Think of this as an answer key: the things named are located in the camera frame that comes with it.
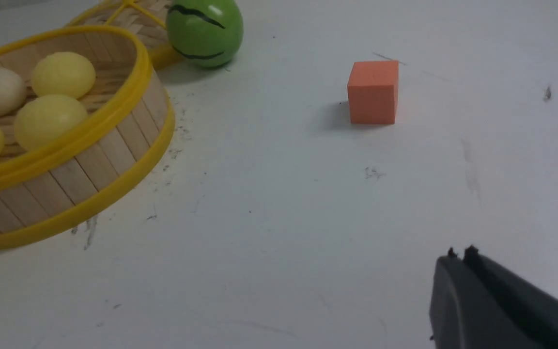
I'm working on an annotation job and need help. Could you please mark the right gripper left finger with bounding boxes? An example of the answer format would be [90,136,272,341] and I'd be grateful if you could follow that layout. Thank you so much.
[428,248,543,349]

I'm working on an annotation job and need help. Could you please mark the woven bamboo steamer lid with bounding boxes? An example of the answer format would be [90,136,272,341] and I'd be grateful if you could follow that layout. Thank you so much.
[68,0,184,69]

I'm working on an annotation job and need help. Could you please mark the orange foam cube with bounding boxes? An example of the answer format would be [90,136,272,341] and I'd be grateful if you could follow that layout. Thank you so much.
[347,60,400,125]

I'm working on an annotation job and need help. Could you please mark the bamboo steamer tray yellow rim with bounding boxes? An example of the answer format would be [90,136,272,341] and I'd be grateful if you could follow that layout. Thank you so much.
[0,26,175,250]

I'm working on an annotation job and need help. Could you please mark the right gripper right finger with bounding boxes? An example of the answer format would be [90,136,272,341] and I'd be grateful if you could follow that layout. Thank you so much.
[463,245,558,349]

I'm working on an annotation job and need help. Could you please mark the green watermelon toy ball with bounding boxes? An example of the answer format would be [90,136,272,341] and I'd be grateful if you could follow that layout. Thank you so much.
[165,0,244,68]

